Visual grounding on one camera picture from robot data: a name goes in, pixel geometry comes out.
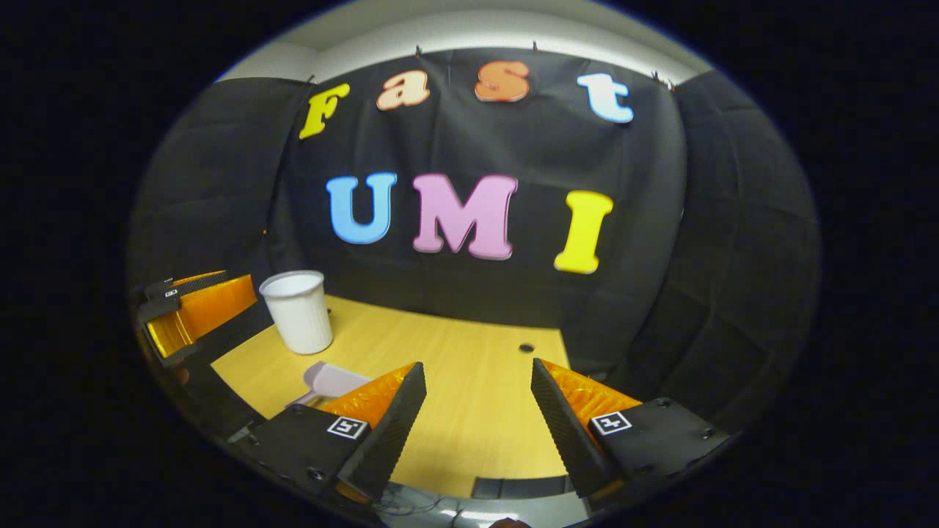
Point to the pale pink dustpan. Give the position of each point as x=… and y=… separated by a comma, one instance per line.
x=334, y=381

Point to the wooden desktop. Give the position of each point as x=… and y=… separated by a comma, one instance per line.
x=477, y=411

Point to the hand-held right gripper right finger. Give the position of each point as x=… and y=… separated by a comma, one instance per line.
x=561, y=425

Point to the white ribbed garbage bin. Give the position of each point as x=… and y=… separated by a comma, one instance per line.
x=301, y=315

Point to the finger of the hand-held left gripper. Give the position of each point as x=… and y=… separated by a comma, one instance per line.
x=220, y=304
x=169, y=334

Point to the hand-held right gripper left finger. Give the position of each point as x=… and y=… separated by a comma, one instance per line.
x=389, y=433

